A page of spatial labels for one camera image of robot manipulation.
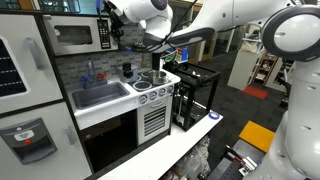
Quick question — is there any gray plastic bag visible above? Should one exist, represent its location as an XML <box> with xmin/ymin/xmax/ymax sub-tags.
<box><xmin>168</xmin><ymin>134</ymin><xmax>212</xmax><ymax>180</ymax></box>

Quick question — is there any black base plate with clamp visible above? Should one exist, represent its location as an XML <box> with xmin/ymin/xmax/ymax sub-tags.
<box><xmin>198</xmin><ymin>144</ymin><xmax>258</xmax><ymax>180</ymax></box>

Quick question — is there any gray toy faucet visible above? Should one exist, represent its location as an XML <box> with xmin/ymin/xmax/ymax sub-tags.
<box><xmin>81</xmin><ymin>58</ymin><xmax>109</xmax><ymax>90</ymax></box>

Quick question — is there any green round gadget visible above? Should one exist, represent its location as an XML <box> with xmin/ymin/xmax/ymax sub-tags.
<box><xmin>163</xmin><ymin>51</ymin><xmax>178</xmax><ymax>65</ymax></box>

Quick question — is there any black metal frame box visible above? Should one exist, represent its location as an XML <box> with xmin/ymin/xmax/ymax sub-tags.
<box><xmin>171</xmin><ymin>62</ymin><xmax>222</xmax><ymax>132</ymax></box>

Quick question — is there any wooden open shelf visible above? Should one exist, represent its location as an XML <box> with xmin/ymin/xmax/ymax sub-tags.
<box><xmin>251</xmin><ymin>53</ymin><xmax>279</xmax><ymax>86</ymax></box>

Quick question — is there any white toy microwave door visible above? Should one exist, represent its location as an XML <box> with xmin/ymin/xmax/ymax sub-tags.
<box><xmin>42</xmin><ymin>14</ymin><xmax>120</xmax><ymax>57</ymax></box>

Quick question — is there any round black stove burner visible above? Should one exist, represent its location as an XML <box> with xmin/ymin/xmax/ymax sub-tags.
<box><xmin>132</xmin><ymin>80</ymin><xmax>154</xmax><ymax>93</ymax></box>

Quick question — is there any white fridge door with dispenser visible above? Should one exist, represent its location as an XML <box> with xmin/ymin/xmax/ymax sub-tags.
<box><xmin>0</xmin><ymin>101</ymin><xmax>93</xmax><ymax>180</ymax></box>

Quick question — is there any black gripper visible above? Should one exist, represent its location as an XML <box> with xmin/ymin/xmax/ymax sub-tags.
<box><xmin>105</xmin><ymin>8</ymin><xmax>126</xmax><ymax>38</ymax></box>

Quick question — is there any yellow floor pad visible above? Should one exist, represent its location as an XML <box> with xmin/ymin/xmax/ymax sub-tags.
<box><xmin>238</xmin><ymin>120</ymin><xmax>278</xmax><ymax>154</ymax></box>

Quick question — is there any white toy kitchen unit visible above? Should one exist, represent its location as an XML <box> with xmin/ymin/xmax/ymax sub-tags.
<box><xmin>0</xmin><ymin>9</ymin><xmax>183</xmax><ymax>180</ymax></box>

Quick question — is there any gray toy water dispenser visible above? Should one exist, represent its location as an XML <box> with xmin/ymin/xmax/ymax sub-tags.
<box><xmin>0</xmin><ymin>117</ymin><xmax>58</xmax><ymax>166</ymax></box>

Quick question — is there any white toy oven door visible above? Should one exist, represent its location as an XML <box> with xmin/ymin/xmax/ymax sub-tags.
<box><xmin>136</xmin><ymin>96</ymin><xmax>174</xmax><ymax>146</ymax></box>

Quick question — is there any silver steel pot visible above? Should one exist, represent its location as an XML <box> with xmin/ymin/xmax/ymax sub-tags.
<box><xmin>147</xmin><ymin>69</ymin><xmax>168</xmax><ymax>86</ymax></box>

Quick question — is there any plain white cabinet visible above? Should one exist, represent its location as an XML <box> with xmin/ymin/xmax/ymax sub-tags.
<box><xmin>227</xmin><ymin>49</ymin><xmax>262</xmax><ymax>91</ymax></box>

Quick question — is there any blue tape roll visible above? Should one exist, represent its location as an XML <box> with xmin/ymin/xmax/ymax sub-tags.
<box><xmin>208</xmin><ymin>111</ymin><xmax>221</xmax><ymax>121</ymax></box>

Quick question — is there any red floor mat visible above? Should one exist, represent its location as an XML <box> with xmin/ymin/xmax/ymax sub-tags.
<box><xmin>242</xmin><ymin>85</ymin><xmax>270</xmax><ymax>100</ymax></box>

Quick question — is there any blue tap handle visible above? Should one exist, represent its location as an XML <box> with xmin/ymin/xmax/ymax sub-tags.
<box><xmin>79</xmin><ymin>76</ymin><xmax>92</xmax><ymax>85</ymax></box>

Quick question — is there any white fridge door with window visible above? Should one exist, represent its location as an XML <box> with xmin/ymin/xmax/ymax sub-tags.
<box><xmin>0</xmin><ymin>14</ymin><xmax>64</xmax><ymax>115</ymax></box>

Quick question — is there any gray toy sink basin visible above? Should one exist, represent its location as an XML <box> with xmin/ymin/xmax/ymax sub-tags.
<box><xmin>71</xmin><ymin>81</ymin><xmax>131</xmax><ymax>111</ymax></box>

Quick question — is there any gray pot with black knob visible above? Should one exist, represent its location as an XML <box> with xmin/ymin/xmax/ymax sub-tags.
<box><xmin>115</xmin><ymin>62</ymin><xmax>140</xmax><ymax>84</ymax></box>

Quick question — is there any black padded bench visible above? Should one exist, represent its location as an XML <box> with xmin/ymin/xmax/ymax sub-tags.
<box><xmin>275</xmin><ymin>76</ymin><xmax>293</xmax><ymax>109</ymax></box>

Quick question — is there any blue plastic block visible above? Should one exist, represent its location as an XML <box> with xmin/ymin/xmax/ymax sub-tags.
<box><xmin>181</xmin><ymin>48</ymin><xmax>190</xmax><ymax>63</ymax></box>

